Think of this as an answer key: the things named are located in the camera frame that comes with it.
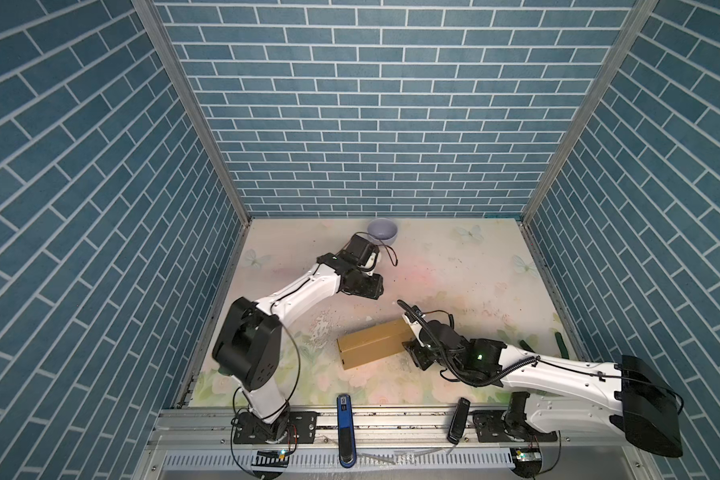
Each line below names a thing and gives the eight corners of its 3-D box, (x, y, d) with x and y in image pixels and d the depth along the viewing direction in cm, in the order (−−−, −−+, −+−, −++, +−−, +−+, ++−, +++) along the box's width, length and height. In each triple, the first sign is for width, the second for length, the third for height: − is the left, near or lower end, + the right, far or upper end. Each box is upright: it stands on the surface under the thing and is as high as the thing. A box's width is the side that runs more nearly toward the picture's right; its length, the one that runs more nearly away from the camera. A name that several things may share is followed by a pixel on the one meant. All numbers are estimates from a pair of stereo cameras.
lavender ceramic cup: (365, 237, 115) (365, 226, 111) (380, 224, 120) (380, 214, 115) (387, 252, 111) (388, 241, 106) (402, 238, 115) (403, 228, 111)
